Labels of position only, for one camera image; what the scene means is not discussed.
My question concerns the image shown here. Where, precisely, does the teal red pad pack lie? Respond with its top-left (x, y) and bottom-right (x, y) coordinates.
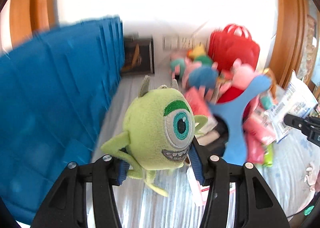
top-left (259, 90), bottom-right (274, 110)

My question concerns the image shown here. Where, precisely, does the large pink tissue pack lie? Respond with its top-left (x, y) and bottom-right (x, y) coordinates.
top-left (243, 112), bottom-right (276, 145)

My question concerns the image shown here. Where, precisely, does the blue plush toy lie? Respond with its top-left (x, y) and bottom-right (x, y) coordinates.
top-left (188, 66), bottom-right (219, 93)

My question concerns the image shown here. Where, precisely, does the yellow green plush toy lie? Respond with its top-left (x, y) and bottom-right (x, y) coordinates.
top-left (187, 43), bottom-right (213, 66)

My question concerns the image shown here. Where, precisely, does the wooden door frame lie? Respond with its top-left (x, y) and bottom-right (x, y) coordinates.
top-left (268, 0), bottom-right (309, 88)

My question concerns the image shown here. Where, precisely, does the pink flat pack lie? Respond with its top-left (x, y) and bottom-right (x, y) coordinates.
top-left (245, 133), bottom-right (264, 164)

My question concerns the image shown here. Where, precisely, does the Peppa Pig plush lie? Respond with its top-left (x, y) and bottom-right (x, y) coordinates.
top-left (217, 59), bottom-right (259, 103)

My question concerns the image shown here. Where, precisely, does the pink barcode tissue pack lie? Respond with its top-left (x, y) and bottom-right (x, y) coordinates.
top-left (187, 166), bottom-right (236, 207)

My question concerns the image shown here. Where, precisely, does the black gift box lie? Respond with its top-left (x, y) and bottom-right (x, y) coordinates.
top-left (121, 34), bottom-right (155, 75)

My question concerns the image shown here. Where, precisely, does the red bear carry case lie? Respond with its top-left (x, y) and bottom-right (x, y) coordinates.
top-left (208, 24), bottom-right (260, 71)

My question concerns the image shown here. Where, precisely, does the black sock bundle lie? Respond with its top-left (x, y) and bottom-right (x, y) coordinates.
top-left (197, 117), bottom-right (229, 156)

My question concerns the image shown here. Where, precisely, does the blue plastic crate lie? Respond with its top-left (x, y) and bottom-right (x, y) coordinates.
top-left (1, 16), bottom-right (125, 224)

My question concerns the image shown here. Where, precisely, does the green one-eyed monster plush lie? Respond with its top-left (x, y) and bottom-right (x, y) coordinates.
top-left (101, 76), bottom-right (208, 197)

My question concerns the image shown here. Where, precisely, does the lime green wipes pack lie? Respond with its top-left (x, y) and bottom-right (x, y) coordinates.
top-left (263, 143), bottom-right (273, 167)

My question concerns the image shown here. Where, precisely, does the white blue wet wipes pack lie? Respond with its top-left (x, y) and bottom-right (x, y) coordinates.
top-left (266, 71), bottom-right (318, 143)

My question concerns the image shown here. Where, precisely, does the pink white tissue pack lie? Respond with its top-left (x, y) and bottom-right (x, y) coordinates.
top-left (184, 87), bottom-right (217, 135)

